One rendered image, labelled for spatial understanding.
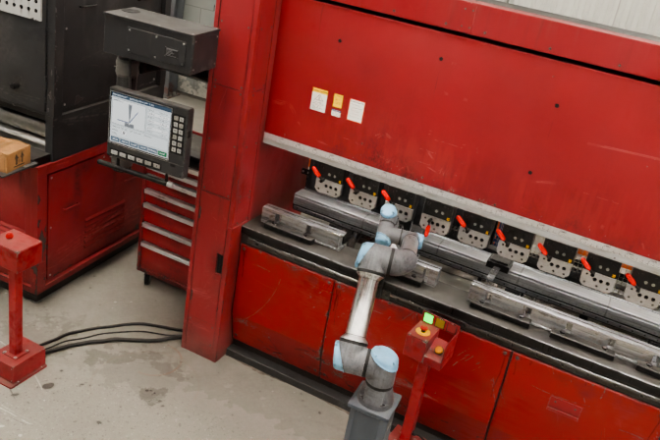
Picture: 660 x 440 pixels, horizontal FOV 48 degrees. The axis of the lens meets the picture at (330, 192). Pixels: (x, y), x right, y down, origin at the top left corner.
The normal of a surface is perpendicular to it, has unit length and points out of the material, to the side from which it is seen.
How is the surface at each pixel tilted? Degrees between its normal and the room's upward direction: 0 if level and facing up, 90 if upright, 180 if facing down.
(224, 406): 0
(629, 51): 90
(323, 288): 90
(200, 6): 90
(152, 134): 90
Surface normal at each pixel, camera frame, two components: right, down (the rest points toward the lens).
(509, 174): -0.44, 0.29
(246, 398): 0.16, -0.91
